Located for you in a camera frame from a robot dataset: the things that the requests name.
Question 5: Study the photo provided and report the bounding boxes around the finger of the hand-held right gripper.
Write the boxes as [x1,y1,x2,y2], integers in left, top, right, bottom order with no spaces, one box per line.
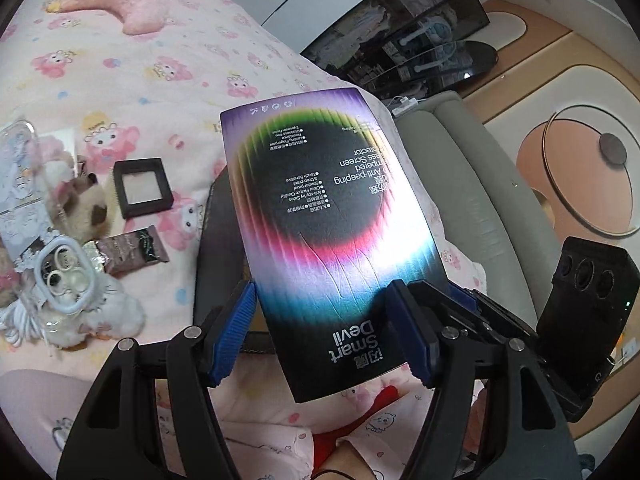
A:
[407,280,496,343]
[450,284,551,378]

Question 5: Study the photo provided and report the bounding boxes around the pink moon pillow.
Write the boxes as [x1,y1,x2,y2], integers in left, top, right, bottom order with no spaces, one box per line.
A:
[47,0,173,37]

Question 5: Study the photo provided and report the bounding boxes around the black storage box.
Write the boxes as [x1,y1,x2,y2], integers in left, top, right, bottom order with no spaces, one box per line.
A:
[192,167,271,337]

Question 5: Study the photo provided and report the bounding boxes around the brown sachet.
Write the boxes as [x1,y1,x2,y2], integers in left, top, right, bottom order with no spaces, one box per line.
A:
[82,227,171,277]

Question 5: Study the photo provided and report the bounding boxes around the white cable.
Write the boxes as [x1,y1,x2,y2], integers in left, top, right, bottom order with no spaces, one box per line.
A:
[0,295,51,356]

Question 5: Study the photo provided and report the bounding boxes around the small brown plush toy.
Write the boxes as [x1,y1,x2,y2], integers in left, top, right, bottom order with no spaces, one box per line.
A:
[55,172,108,243]

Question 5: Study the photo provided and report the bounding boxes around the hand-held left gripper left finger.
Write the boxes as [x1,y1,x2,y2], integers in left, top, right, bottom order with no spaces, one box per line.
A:
[57,279,260,480]

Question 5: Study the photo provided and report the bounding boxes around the small black frame box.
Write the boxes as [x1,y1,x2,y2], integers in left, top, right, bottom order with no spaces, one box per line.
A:
[113,157,174,219]

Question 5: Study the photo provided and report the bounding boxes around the grey padded headboard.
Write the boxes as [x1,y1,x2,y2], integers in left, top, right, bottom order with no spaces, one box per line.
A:
[395,91,566,341]

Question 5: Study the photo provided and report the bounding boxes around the white curly plush toy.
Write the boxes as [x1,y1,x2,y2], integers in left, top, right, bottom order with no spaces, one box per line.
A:
[47,272,146,348]

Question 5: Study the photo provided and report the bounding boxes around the pink printed pajamas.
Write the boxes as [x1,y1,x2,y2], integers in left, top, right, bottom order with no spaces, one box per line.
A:
[0,355,486,480]

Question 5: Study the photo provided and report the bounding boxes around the clear packet with blue print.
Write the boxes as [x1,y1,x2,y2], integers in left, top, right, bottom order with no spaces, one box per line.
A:
[0,119,43,261]

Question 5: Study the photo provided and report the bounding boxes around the white ringed phone case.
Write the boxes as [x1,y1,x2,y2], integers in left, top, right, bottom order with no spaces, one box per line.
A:
[30,237,93,316]

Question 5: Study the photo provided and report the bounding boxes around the white power strip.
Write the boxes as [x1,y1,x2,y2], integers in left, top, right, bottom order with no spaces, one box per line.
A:
[390,95,421,116]

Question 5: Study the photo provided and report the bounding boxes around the black booklet colourful ring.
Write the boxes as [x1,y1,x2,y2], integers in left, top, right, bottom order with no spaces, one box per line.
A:
[220,87,448,405]

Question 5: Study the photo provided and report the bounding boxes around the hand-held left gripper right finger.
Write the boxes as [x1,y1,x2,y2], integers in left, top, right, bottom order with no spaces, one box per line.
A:
[385,279,583,480]

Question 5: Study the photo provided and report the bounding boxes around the pink printed blanket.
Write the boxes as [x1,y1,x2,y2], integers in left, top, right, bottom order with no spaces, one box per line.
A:
[0,0,491,401]

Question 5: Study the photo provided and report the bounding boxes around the pink and white plush toy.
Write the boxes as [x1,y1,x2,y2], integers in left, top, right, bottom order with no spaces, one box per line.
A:
[37,135,76,181]

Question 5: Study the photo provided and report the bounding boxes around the dark glass wardrobe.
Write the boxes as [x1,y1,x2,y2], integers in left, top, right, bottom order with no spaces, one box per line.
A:
[300,0,498,101]

